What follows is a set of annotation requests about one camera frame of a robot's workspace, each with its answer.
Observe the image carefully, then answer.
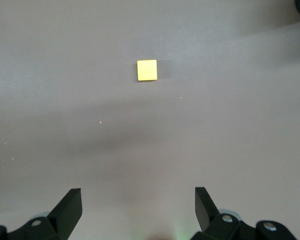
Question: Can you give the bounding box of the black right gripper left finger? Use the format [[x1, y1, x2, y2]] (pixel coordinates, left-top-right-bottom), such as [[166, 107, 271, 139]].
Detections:
[[0, 187, 83, 240]]

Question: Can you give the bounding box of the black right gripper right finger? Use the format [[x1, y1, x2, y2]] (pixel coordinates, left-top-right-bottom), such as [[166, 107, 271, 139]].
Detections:
[[191, 186, 297, 240]]

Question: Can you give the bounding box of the yellow cube block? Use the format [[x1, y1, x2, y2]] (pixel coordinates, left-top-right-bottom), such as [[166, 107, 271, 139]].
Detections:
[[136, 59, 158, 82]]

